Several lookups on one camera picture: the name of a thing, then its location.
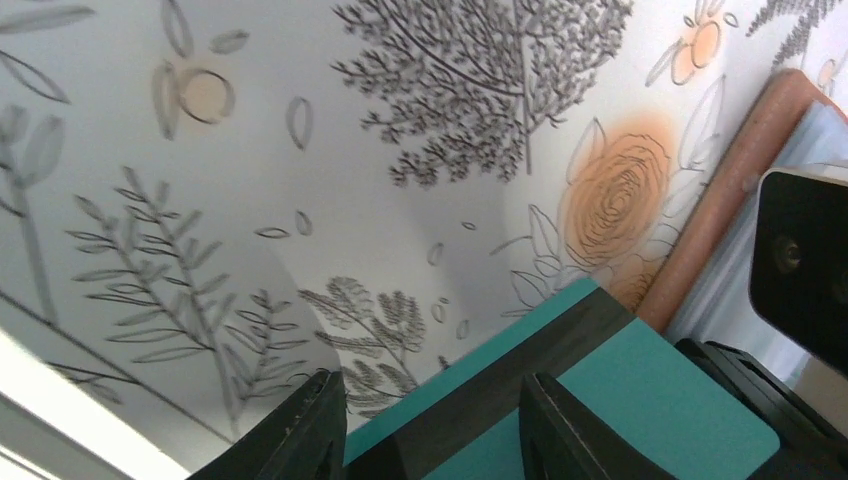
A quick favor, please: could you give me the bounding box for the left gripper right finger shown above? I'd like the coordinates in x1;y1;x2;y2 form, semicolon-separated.
519;373;673;479

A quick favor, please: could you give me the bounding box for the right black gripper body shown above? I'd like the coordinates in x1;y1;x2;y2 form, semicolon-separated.
675;339;847;479

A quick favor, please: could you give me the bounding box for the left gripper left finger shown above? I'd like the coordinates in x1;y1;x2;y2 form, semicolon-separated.
189;371;346;480

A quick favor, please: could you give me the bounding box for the teal card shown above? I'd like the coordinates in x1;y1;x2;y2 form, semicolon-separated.
344;280;780;479

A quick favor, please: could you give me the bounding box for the floral patterned table mat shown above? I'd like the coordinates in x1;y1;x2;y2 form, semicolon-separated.
1;1;847;471

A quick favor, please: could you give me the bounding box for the aluminium rail frame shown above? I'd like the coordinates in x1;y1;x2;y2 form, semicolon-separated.
1;332;189;479

